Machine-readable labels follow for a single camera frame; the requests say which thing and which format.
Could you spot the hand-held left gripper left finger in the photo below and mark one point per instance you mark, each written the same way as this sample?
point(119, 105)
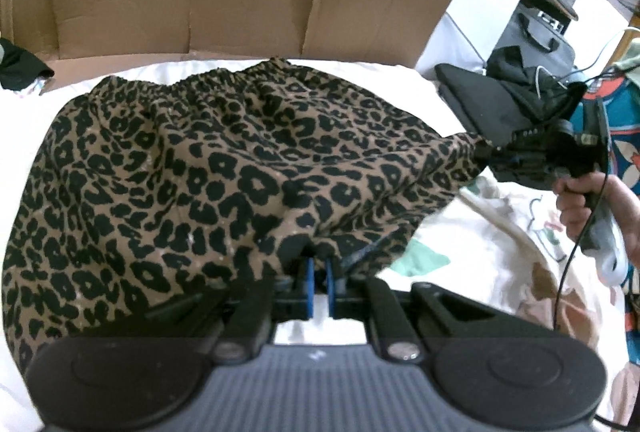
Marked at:
point(307, 287)

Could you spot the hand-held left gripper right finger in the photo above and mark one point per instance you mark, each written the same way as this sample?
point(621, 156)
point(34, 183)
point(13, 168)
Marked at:
point(331, 287)

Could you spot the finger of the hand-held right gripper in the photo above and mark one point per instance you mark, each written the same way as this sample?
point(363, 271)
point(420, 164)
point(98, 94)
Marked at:
point(500, 152)
point(507, 169)

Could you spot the leopard print skirt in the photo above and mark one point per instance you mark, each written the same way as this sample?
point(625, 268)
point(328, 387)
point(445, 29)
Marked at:
point(200, 171)

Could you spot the person's right forearm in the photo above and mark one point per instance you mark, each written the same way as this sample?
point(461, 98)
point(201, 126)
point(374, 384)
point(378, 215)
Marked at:
point(629, 222)

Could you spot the person's right hand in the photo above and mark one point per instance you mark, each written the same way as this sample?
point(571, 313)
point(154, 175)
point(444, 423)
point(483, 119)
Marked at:
point(575, 207)

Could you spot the folded black garment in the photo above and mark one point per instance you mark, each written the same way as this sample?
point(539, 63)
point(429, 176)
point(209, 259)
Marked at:
point(480, 96)

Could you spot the cream printed blanket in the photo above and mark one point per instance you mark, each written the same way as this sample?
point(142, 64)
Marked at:
point(500, 232)

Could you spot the teal patterned cloth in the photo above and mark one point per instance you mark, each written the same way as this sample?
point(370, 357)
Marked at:
point(625, 136)

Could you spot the black jacket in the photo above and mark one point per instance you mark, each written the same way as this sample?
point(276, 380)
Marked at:
point(520, 71)

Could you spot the black cloth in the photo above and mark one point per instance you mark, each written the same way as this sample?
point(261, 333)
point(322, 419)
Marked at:
point(20, 64)

